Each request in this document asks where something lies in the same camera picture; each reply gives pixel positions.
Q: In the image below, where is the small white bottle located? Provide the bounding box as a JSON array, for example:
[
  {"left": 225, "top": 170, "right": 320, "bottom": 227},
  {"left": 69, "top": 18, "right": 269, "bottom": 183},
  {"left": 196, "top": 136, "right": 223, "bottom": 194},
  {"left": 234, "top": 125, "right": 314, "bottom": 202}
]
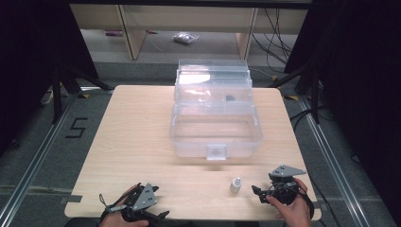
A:
[{"left": 229, "top": 177, "right": 243, "bottom": 194}]

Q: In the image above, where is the person's right hand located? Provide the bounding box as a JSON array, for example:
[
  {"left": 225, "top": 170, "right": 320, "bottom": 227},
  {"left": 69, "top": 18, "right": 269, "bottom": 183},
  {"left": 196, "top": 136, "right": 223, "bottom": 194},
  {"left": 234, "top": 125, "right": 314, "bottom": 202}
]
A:
[{"left": 265, "top": 177, "right": 313, "bottom": 227}]

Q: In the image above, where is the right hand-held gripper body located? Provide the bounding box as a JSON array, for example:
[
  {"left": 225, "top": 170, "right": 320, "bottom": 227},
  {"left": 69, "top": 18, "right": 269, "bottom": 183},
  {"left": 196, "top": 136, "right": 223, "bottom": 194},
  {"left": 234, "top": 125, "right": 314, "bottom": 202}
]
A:
[{"left": 268, "top": 164, "right": 307, "bottom": 205}]

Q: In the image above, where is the clear plastic storage box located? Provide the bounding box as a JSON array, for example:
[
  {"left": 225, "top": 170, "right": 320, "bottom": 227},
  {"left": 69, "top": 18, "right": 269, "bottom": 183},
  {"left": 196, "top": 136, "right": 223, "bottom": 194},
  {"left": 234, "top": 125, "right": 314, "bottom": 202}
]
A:
[{"left": 169, "top": 59, "right": 264, "bottom": 162}]

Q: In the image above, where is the aluminium floor rail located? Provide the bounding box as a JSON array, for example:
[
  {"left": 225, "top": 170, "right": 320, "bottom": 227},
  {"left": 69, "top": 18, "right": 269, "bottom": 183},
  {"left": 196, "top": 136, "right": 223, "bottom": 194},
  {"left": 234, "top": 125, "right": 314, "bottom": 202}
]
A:
[
  {"left": 0, "top": 93, "right": 80, "bottom": 227},
  {"left": 298, "top": 95, "right": 381, "bottom": 227}
]

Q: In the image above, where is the black metal stand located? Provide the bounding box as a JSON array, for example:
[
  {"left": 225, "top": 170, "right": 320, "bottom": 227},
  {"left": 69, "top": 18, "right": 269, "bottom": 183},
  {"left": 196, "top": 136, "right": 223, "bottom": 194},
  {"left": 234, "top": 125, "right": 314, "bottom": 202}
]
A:
[
  {"left": 51, "top": 61, "right": 112, "bottom": 125},
  {"left": 268, "top": 61, "right": 323, "bottom": 125}
]

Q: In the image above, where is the bundle of black cables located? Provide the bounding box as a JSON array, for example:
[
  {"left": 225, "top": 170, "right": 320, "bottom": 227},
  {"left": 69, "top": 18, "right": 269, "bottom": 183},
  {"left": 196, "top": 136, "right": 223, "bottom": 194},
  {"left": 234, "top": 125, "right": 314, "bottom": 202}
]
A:
[{"left": 252, "top": 8, "right": 294, "bottom": 66}]

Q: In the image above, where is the black floor cable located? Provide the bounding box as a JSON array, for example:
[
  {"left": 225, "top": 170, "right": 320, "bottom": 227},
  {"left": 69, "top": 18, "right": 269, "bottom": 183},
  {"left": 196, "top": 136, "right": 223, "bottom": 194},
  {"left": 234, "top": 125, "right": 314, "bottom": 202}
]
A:
[{"left": 288, "top": 107, "right": 320, "bottom": 131}]

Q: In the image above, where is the person's left hand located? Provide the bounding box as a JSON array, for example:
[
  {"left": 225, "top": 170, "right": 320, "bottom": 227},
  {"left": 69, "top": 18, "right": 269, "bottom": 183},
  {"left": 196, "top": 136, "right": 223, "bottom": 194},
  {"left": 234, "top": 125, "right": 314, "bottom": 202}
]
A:
[{"left": 99, "top": 183, "right": 149, "bottom": 227}]

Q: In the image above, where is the beige wooden desk frame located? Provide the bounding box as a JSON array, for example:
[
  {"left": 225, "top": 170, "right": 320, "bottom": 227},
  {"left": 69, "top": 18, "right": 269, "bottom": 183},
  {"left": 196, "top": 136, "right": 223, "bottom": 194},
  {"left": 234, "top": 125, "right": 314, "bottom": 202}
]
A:
[{"left": 69, "top": 4, "right": 308, "bottom": 61}]

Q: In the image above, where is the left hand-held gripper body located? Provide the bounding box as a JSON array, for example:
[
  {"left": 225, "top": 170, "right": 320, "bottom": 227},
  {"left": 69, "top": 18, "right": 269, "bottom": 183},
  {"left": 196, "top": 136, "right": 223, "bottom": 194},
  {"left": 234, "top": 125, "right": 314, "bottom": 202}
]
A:
[{"left": 121, "top": 183, "right": 159, "bottom": 222}]

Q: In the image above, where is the clear plastic bag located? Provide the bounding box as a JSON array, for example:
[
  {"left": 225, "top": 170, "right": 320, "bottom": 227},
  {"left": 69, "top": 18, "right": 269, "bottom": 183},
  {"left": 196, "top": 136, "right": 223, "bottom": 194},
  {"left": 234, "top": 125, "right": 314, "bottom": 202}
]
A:
[{"left": 172, "top": 31, "right": 201, "bottom": 45}]

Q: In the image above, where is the grey gripper strap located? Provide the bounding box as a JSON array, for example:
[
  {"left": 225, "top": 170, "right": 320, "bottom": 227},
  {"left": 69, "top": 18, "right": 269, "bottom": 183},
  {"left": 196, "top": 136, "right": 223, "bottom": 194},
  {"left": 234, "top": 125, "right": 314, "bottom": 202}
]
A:
[{"left": 98, "top": 193, "right": 128, "bottom": 214}]

